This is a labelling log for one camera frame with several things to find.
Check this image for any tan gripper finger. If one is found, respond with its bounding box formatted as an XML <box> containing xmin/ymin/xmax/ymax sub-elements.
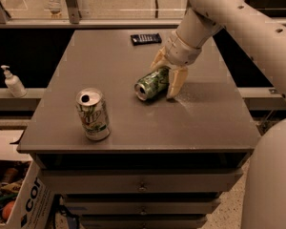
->
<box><xmin>167</xmin><ymin>66</ymin><xmax>188</xmax><ymax>99</ymax></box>
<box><xmin>150</xmin><ymin>48</ymin><xmax>169</xmax><ymax>71</ymax></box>

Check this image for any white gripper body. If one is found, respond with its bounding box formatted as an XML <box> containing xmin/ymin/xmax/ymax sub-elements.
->
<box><xmin>164</xmin><ymin>31</ymin><xmax>202</xmax><ymax>66</ymax></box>

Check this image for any green soda can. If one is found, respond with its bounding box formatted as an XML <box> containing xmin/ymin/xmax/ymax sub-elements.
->
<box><xmin>134</xmin><ymin>67</ymin><xmax>169</xmax><ymax>101</ymax></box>

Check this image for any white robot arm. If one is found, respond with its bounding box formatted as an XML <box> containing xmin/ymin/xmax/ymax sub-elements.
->
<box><xmin>151</xmin><ymin>0</ymin><xmax>286</xmax><ymax>229</ymax></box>

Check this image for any dark rxbar blueberry wrapper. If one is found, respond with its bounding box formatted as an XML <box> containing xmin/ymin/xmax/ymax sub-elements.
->
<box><xmin>131</xmin><ymin>33</ymin><xmax>162</xmax><ymax>46</ymax></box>

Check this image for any white 7up can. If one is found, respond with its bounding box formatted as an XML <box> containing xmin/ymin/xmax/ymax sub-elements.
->
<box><xmin>75</xmin><ymin>88</ymin><xmax>111</xmax><ymax>141</ymax></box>

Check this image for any grey drawer cabinet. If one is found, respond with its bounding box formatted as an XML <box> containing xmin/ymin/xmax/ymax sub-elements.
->
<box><xmin>19</xmin><ymin>30</ymin><xmax>259</xmax><ymax>229</ymax></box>

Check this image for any white pump soap bottle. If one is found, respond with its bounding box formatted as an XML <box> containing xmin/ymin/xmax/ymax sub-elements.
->
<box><xmin>1</xmin><ymin>65</ymin><xmax>27</xmax><ymax>98</ymax></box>

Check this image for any white cardboard box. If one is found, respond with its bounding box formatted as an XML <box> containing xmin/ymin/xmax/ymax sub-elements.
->
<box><xmin>0</xmin><ymin>130</ymin><xmax>54</xmax><ymax>229</ymax></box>

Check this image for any orange ball in box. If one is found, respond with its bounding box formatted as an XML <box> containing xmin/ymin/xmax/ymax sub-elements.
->
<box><xmin>2</xmin><ymin>200</ymin><xmax>15</xmax><ymax>220</ymax></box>

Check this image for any metal railing frame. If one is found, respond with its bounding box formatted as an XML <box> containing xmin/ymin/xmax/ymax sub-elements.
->
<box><xmin>0</xmin><ymin>0</ymin><xmax>286</xmax><ymax>30</ymax></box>

